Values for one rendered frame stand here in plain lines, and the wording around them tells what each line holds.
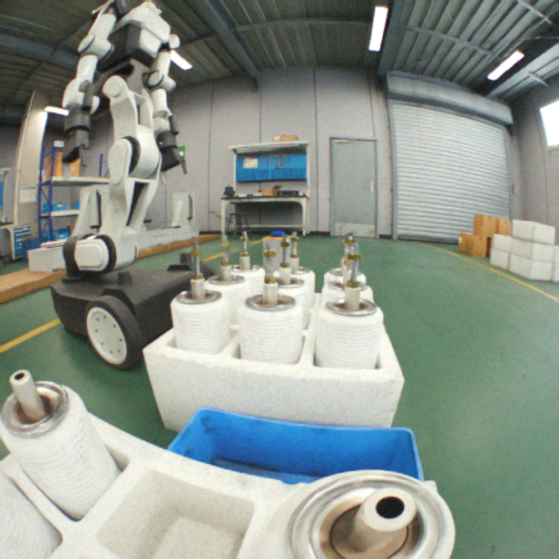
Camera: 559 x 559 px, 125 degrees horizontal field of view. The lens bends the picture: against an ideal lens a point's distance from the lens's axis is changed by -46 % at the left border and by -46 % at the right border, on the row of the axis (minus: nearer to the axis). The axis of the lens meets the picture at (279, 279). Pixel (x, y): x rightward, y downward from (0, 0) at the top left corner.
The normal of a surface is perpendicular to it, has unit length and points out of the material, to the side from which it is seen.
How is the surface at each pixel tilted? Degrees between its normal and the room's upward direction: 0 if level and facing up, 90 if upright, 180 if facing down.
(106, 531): 90
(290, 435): 88
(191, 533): 0
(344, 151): 90
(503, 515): 0
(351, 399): 90
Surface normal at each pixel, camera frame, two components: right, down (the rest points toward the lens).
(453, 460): 0.00, -0.97
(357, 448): -0.21, 0.19
